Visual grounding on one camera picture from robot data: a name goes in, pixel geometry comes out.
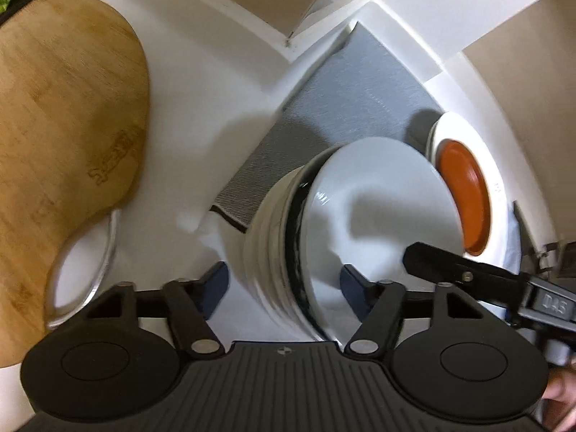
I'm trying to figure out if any orange round plate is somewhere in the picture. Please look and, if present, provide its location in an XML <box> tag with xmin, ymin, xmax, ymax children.
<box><xmin>434</xmin><ymin>139</ymin><xmax>491</xmax><ymax>256</ymax></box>

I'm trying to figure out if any person's right hand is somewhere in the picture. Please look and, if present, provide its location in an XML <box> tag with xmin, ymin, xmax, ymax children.
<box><xmin>542</xmin><ymin>365</ymin><xmax>576</xmax><ymax>432</ymax></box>

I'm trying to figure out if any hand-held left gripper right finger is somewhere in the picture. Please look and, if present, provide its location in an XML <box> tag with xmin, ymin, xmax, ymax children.
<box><xmin>341</xmin><ymin>265</ymin><xmax>491</xmax><ymax>361</ymax></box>

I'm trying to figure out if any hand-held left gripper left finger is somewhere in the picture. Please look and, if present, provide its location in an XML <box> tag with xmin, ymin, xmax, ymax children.
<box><xmin>83</xmin><ymin>261</ymin><xmax>228</xmax><ymax>361</ymax></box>

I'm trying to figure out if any grey mat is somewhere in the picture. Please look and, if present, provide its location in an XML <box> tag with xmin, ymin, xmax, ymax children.
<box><xmin>211</xmin><ymin>22</ymin><xmax>451</xmax><ymax>235</ymax></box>

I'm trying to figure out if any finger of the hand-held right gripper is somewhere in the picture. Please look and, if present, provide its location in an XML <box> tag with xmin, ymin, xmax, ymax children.
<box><xmin>402</xmin><ymin>242</ymin><xmax>532</xmax><ymax>312</ymax></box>

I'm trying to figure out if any round metal rim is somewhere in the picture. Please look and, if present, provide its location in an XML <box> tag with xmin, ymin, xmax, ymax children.
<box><xmin>44</xmin><ymin>208</ymin><xmax>118</xmax><ymax>328</ymax></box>

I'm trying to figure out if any white ribbed bowl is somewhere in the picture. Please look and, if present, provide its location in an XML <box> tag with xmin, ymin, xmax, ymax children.
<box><xmin>242</xmin><ymin>146</ymin><xmax>343</xmax><ymax>342</ymax></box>

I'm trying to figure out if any wooden cutting board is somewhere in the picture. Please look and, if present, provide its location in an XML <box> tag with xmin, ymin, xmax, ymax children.
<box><xmin>0</xmin><ymin>0</ymin><xmax>152</xmax><ymax>368</ymax></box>

